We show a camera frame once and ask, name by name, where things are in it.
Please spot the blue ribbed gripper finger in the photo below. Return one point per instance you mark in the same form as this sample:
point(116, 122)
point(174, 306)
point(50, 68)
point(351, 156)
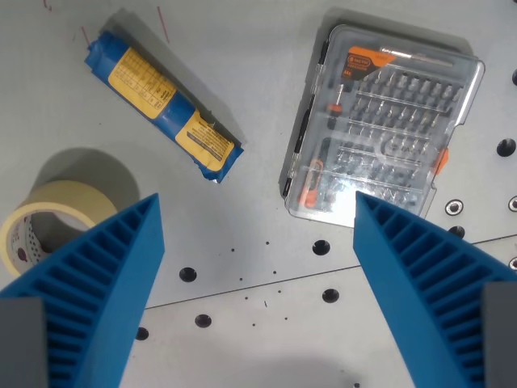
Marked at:
point(101, 291)
point(424, 291)

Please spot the blue bag with yellow labels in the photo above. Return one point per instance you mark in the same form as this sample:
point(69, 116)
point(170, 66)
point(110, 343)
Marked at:
point(163, 106)

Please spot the beige masking tape roll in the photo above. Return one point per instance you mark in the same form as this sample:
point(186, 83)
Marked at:
point(52, 214)

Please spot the clear screwdriver bit set case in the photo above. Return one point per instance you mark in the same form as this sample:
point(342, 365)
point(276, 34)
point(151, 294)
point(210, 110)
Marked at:
point(379, 129)

